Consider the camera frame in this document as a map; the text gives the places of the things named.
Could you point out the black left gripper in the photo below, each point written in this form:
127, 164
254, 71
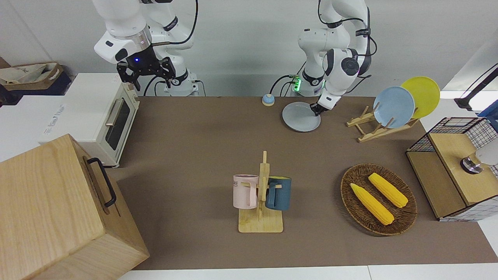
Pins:
319, 107

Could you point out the yellow plate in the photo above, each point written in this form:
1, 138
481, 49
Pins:
426, 93

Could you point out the black camera stand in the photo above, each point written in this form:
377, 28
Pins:
465, 103

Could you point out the blue object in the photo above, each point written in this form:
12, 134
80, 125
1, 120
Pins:
492, 112

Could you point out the brown cardboard box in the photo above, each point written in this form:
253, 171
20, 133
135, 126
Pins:
56, 76

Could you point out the brown wicker basket tray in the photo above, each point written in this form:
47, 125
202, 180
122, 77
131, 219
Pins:
360, 175

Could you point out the blue service bell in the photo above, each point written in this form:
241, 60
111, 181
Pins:
268, 101

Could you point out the pink mug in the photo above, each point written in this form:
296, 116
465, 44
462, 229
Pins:
243, 192

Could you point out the wooden plate rack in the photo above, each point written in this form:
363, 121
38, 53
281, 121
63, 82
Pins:
373, 134

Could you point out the wooden mug rack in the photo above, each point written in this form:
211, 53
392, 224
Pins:
260, 223

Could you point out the light wooden box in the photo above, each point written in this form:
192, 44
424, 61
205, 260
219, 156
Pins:
46, 202

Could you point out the yellow corn cob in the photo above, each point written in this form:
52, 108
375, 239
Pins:
371, 204
389, 190

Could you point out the white cloth bag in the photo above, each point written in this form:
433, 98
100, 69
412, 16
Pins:
27, 74

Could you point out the white toaster oven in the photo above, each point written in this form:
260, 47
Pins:
85, 109

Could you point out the white object with metal cap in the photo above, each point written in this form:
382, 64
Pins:
470, 165

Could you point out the brown table mat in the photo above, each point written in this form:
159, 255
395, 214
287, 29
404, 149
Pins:
194, 155

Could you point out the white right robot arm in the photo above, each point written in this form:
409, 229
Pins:
120, 23

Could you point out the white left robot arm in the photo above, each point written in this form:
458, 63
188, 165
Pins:
338, 66

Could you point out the gray plate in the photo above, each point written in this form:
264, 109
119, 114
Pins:
297, 118

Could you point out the dark blue bin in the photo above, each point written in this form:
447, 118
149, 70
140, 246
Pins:
58, 87

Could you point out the green lit connector box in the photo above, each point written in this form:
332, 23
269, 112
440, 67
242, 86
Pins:
297, 83

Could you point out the light blue plate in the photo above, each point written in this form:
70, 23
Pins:
395, 105

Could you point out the dark blue mug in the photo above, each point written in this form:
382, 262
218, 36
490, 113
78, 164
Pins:
282, 194

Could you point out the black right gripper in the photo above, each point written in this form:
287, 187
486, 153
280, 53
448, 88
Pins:
146, 64

